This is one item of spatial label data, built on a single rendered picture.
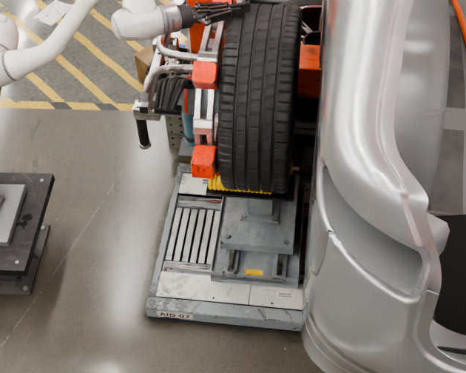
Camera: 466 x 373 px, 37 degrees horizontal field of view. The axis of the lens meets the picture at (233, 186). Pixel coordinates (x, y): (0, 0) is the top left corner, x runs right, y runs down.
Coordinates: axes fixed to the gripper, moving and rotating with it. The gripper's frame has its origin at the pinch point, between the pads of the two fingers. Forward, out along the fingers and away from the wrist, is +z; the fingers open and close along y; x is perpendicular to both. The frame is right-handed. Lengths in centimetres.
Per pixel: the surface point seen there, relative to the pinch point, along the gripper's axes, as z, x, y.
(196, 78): -20.4, -11.1, 19.3
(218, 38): -7.9, -8.7, 2.0
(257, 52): 0.3, -6.8, 17.4
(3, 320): -101, -128, -7
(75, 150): -56, -111, -91
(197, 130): -21.0, -30.1, 20.6
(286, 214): 21, -97, 0
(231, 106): -11.1, -19.5, 25.9
